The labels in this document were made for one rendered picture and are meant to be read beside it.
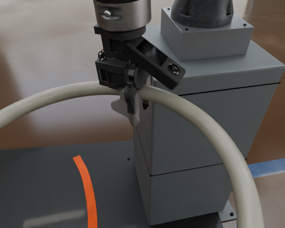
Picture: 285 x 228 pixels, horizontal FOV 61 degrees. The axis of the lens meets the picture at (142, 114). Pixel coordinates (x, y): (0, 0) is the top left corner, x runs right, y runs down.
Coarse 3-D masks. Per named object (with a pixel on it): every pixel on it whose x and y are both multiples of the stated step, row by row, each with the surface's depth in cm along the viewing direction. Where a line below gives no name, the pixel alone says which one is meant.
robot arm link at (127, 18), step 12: (144, 0) 35; (96, 12) 37; (108, 12) 35; (120, 12) 35; (132, 12) 35; (144, 12) 36; (108, 24) 36; (120, 24) 36; (132, 24) 36; (144, 24) 38
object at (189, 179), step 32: (160, 32) 88; (192, 64) 70; (224, 64) 70; (256, 64) 70; (192, 96) 70; (224, 96) 72; (256, 96) 75; (160, 128) 76; (192, 128) 79; (224, 128) 82; (256, 128) 86; (160, 160) 86; (192, 160) 90; (160, 192) 100; (192, 192) 105; (224, 192) 112
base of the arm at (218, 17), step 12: (180, 0) 69; (192, 0) 67; (204, 0) 66; (216, 0) 66; (228, 0) 68; (180, 12) 70; (192, 12) 68; (204, 12) 67; (216, 12) 67; (228, 12) 70; (192, 24) 69; (204, 24) 68; (216, 24) 68
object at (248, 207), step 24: (48, 96) 48; (72, 96) 50; (144, 96) 47; (168, 96) 45; (0, 120) 44; (192, 120) 41; (216, 144) 37; (240, 168) 33; (240, 192) 30; (240, 216) 29
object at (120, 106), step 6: (120, 96) 48; (138, 96) 47; (114, 102) 49; (120, 102) 48; (138, 102) 48; (114, 108) 50; (120, 108) 49; (126, 108) 49; (138, 108) 49; (126, 114) 49; (132, 114) 47; (138, 114) 50; (132, 120) 49; (138, 120) 50
